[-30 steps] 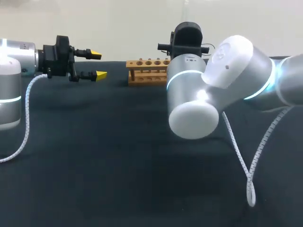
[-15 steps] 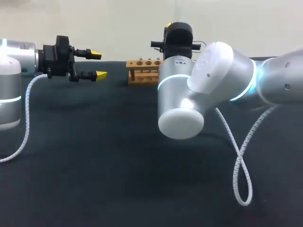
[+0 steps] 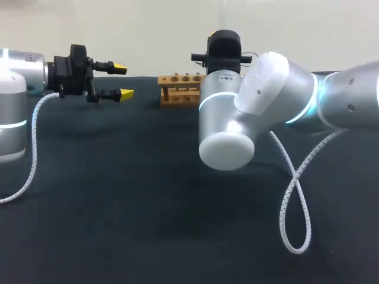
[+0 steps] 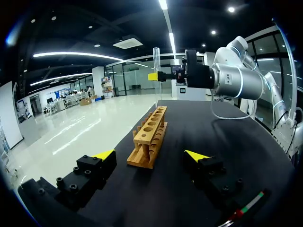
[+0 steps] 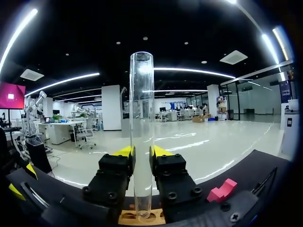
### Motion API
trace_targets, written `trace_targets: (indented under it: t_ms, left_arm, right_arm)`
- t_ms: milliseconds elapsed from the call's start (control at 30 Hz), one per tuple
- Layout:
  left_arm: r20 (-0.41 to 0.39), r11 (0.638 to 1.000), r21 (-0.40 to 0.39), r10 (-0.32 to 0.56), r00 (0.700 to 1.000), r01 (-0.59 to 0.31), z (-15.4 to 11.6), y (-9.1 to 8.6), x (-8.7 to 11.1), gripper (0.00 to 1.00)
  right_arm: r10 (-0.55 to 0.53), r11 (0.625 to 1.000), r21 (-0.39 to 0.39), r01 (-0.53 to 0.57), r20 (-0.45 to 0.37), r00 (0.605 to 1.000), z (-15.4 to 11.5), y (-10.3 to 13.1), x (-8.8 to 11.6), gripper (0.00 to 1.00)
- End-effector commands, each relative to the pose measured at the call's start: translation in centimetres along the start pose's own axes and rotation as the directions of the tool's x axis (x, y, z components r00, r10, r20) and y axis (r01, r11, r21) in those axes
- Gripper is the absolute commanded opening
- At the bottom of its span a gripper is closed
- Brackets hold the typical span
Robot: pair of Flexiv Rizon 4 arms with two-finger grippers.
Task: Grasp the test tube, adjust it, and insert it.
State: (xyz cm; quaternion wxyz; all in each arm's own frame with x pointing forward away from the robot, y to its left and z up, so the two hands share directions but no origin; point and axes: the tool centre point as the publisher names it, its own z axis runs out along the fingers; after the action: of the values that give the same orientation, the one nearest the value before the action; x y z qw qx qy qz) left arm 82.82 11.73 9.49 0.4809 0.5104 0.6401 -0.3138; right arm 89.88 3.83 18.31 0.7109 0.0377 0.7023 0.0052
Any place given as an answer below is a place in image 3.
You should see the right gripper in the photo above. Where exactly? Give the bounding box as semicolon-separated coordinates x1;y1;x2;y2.
191;29;253;77

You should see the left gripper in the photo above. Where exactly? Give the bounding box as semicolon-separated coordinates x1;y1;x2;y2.
46;44;135;104

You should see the wooden rack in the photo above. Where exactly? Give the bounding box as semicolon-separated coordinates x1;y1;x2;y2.
158;72;207;109

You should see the white cable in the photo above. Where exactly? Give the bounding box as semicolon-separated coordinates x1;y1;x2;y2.
0;92;61;204
268;128;348;255

